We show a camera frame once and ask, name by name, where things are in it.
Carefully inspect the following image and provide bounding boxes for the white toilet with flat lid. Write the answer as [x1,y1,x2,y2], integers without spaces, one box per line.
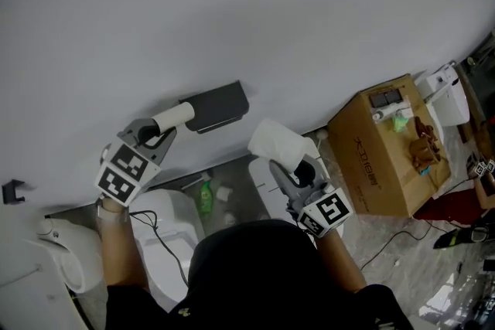
[247,155,346,239]

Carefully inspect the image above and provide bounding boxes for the white toilet with rounded tank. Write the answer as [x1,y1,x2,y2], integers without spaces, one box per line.
[129,187,206,304]

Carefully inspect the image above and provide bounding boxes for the person's left forearm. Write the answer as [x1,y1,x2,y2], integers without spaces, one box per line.
[98,200,150,293]

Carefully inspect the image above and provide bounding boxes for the green plastic bottle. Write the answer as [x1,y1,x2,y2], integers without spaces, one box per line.
[199,181,215,216]

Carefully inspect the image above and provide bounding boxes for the white ceramic fixture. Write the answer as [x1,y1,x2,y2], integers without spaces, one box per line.
[0,237,94,330]

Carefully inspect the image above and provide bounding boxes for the white urinal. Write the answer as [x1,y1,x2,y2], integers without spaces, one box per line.
[36,218,104,294]

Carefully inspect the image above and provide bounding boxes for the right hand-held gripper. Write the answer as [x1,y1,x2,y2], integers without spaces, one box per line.
[268,155,353,239]

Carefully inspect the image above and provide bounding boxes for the large cardboard box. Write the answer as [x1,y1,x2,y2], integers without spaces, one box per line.
[327,73,452,218]

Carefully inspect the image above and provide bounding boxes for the black wall paper holder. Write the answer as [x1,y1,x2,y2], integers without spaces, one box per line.
[178,80,251,134]

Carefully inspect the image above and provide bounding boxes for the white toilet paper roll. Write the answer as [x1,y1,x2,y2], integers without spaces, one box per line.
[247,118,310,174]

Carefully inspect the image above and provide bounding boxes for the white tube packets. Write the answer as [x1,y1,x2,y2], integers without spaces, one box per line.
[370,102,413,123]

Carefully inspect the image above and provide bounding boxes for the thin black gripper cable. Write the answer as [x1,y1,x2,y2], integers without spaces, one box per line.
[129,209,190,287]

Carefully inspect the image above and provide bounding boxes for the person's right forearm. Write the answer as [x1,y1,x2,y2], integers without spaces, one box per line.
[315,231,367,293]

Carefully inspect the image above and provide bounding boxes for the brown leather bag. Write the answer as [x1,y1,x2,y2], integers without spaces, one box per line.
[408,115,442,171]

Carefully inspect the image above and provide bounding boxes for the black floor cable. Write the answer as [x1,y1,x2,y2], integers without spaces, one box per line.
[359,222,434,277]

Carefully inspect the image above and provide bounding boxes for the dark rectangular tray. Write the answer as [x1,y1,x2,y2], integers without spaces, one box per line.
[369,87,401,108]

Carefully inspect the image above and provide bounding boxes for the white wristband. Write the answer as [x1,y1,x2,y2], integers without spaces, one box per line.
[96,204,131,224]

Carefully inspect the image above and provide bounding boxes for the person's black shirt torso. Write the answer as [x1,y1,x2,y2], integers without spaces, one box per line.
[104,219,414,330]

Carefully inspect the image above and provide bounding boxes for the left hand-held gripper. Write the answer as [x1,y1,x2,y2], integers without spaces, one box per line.
[94,117,179,207]

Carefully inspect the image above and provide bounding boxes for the cardboard paper tube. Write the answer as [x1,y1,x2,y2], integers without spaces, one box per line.
[150,102,195,131]

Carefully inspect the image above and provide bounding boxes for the small black wall bracket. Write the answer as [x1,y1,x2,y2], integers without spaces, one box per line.
[2,179,26,206]

